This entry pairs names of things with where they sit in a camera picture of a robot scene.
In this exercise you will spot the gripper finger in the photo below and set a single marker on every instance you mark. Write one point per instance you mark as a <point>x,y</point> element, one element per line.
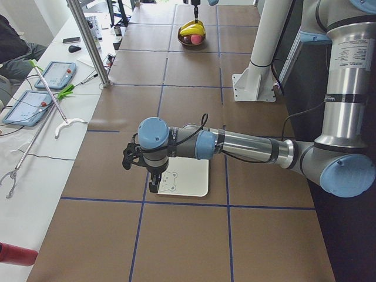
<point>196,13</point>

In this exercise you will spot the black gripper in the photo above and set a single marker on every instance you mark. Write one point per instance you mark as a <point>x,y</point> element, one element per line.
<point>155,171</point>

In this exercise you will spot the brown wicker basket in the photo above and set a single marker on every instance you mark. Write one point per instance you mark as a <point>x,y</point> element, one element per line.
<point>185,40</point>

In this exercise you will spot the red pink apple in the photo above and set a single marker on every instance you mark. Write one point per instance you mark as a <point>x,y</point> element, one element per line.
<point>195,39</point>

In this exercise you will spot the white bear tray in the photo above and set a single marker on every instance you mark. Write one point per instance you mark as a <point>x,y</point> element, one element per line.
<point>185,177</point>

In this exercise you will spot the black smartphone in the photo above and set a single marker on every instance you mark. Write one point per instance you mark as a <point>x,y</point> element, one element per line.
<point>71,40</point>

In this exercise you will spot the black computer mouse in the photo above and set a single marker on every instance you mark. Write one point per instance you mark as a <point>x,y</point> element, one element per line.
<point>74,48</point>

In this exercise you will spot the blue teach pendant far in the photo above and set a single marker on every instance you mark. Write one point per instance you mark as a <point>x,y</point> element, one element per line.
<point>59,74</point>

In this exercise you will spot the blue teach pendant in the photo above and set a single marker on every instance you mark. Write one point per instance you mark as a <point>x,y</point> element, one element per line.
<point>29,108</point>
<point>59,74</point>

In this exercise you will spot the blue teach pendant near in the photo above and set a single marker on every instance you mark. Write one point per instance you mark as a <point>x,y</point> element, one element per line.
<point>29,108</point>

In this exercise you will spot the red cylinder bottle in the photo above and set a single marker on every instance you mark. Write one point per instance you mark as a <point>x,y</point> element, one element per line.
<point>16,255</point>

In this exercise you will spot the long reacher grabber tool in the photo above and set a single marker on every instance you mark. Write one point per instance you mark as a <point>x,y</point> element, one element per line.
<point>66,122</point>

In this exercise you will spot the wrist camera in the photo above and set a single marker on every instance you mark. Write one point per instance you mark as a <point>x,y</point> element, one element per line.
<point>131,156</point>

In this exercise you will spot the white pedestal column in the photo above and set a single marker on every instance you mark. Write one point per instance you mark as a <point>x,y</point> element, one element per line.
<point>255,84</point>

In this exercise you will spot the aluminium frame post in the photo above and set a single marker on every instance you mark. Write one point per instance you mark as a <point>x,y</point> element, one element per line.
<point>83,26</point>

